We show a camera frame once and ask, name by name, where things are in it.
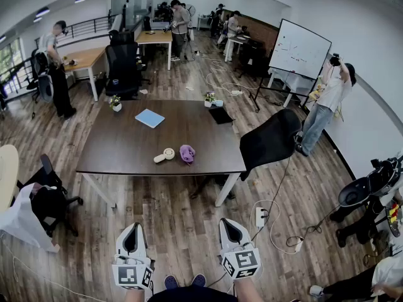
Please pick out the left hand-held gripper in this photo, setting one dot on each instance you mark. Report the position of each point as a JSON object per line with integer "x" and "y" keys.
{"x": 129, "y": 275}

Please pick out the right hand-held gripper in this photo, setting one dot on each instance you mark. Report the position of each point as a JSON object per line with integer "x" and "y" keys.
{"x": 242, "y": 261}

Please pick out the purple cloth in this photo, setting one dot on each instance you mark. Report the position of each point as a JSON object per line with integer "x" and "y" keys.
{"x": 187, "y": 153}

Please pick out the cream handheld fan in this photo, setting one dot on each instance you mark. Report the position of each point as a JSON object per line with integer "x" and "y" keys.
{"x": 168, "y": 153}

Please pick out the person's right forearm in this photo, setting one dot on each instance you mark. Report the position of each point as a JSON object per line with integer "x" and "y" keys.
{"x": 247, "y": 291}

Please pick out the person's left forearm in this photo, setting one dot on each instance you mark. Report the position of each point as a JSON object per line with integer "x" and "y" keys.
{"x": 135, "y": 296}

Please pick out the wooden table with white legs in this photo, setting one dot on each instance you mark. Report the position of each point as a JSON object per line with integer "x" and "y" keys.
{"x": 86, "y": 58}
{"x": 157, "y": 37}

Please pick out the white power strip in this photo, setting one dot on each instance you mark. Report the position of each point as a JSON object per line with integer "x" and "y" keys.
{"x": 236, "y": 92}
{"x": 260, "y": 217}
{"x": 298, "y": 245}

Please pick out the person's right blue shoe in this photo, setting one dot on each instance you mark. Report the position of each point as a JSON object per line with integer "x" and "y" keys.
{"x": 199, "y": 280}

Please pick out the person's blue shoe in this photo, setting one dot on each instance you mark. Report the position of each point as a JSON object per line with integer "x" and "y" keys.
{"x": 199, "y": 280}
{"x": 171, "y": 282}

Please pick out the person's left blue shoe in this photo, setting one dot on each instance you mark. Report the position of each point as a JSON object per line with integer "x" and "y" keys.
{"x": 171, "y": 282}

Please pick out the person's dark navy clothing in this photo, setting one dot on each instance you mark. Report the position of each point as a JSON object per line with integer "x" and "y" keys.
{"x": 192, "y": 294}

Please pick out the black armrest office chair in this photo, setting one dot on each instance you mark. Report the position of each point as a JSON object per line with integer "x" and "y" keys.
{"x": 47, "y": 200}

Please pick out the black mesh office chair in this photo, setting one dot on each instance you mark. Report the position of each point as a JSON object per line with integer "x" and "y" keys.
{"x": 270, "y": 140}

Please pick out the white plastic bag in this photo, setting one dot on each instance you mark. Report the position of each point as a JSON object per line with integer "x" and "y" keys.
{"x": 19, "y": 219}

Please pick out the black tablet sleeve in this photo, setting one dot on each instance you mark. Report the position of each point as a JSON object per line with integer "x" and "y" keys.
{"x": 220, "y": 115}

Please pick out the light blue notebook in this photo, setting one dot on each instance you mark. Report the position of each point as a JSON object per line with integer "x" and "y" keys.
{"x": 150, "y": 118}

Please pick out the black round seat chair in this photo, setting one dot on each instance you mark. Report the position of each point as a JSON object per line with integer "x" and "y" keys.
{"x": 355, "y": 193}

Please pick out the small ribbed pale blue pot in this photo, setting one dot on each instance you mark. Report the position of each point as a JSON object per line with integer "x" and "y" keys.
{"x": 219, "y": 103}

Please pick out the potted purple flowers white pot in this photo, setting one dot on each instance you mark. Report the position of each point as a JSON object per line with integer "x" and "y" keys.
{"x": 116, "y": 104}
{"x": 209, "y": 99}

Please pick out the round beige table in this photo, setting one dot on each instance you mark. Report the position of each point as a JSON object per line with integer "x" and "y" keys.
{"x": 7, "y": 175}

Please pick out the yellow device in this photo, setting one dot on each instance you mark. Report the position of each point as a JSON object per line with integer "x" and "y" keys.
{"x": 316, "y": 93}

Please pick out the grey chair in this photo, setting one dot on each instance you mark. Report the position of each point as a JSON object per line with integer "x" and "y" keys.
{"x": 45, "y": 88}

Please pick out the black high-back office chair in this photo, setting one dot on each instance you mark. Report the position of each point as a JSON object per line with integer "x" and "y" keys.
{"x": 121, "y": 64}

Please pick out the dark table white legs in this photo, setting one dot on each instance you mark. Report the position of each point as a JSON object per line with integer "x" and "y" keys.
{"x": 240, "y": 39}

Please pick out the whiteboard on black stand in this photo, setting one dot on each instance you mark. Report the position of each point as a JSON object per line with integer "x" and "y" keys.
{"x": 299, "y": 47}

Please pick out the black metal railing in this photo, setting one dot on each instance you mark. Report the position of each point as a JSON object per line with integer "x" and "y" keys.
{"x": 88, "y": 24}

